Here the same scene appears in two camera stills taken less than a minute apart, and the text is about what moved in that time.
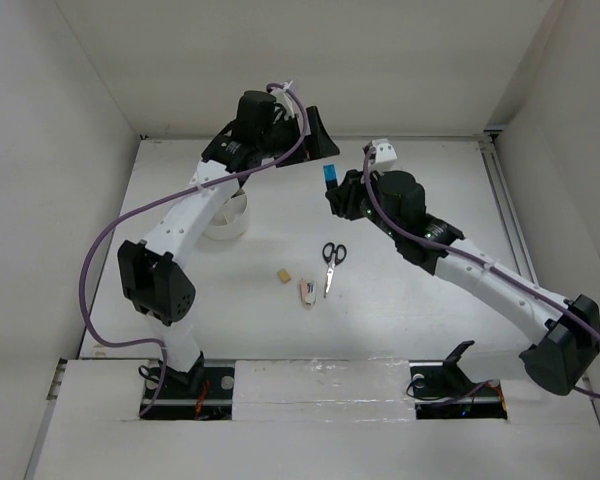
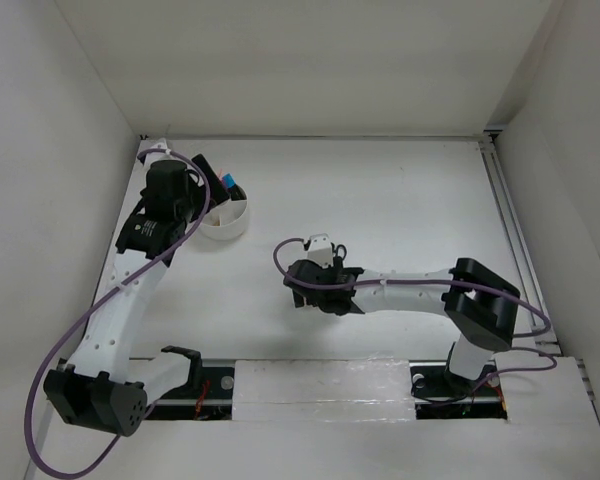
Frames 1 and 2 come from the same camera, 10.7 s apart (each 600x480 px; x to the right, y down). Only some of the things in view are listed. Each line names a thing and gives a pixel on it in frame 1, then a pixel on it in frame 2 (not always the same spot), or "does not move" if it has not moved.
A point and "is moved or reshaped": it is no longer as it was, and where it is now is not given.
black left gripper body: x=283 y=135 -> x=192 y=206
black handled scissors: x=333 y=255 does not move
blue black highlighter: x=330 y=176 is moved or reshaped
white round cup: x=232 y=219 does not move
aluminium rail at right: x=510 y=213 does not move
